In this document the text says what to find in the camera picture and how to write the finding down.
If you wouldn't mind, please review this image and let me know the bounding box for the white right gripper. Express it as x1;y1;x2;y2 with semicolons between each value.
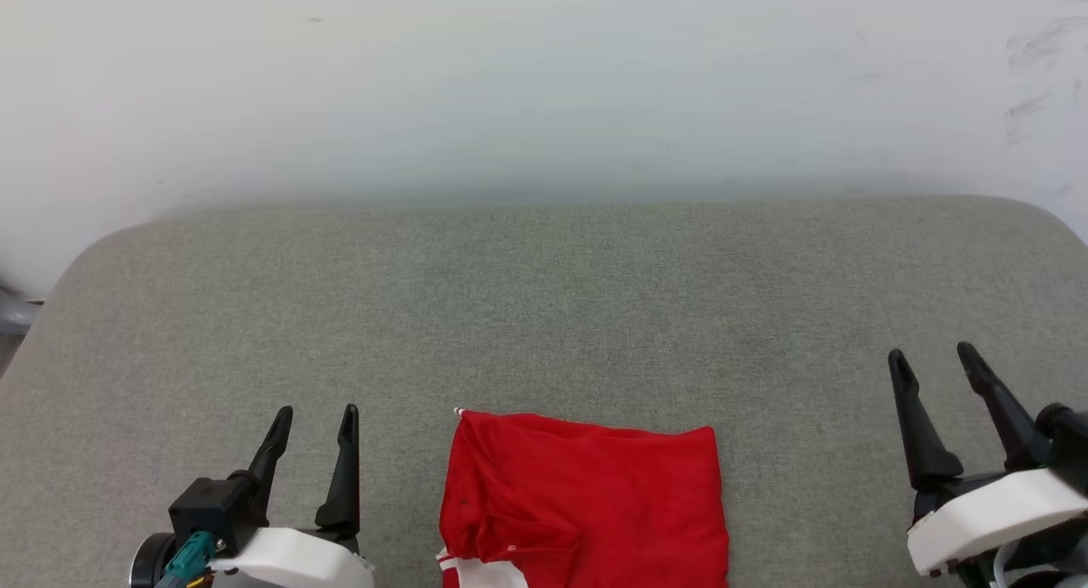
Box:
887;342;1088;588

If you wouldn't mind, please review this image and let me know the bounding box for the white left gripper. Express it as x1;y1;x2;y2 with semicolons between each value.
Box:
207;404;376;588

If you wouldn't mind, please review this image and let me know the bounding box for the red shirt with white sleeves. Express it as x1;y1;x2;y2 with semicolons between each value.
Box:
436;407;730;588

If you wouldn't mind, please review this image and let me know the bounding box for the grey metal object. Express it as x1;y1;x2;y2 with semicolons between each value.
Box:
0;282;43;338

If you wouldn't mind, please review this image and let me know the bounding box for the thin white right gripper cable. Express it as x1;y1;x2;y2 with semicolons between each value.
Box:
989;537;1024;588

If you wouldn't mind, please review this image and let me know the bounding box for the teal left camera cable plug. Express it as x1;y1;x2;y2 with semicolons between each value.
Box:
153;530;218;588

